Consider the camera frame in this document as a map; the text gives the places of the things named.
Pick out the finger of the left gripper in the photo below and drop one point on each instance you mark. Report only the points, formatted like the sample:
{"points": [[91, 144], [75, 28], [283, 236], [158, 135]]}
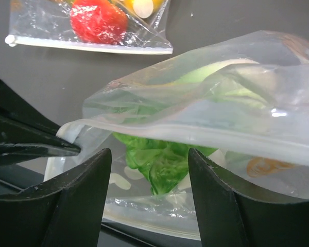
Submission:
{"points": [[25, 134]]}

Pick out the fake green lettuce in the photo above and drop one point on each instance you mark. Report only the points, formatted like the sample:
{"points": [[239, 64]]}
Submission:
{"points": [[164, 163]]}

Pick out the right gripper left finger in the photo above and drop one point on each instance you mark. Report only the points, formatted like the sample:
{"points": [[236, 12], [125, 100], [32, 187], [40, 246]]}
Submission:
{"points": [[63, 211]]}

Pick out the polka dot bag with fruit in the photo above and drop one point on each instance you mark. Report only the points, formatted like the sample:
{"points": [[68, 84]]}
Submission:
{"points": [[121, 27]]}

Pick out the polka dot bag with vegetables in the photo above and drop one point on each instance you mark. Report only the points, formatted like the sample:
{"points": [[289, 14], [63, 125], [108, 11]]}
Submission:
{"points": [[256, 115]]}

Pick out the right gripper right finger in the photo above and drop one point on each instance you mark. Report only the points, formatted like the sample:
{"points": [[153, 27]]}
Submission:
{"points": [[231, 211]]}

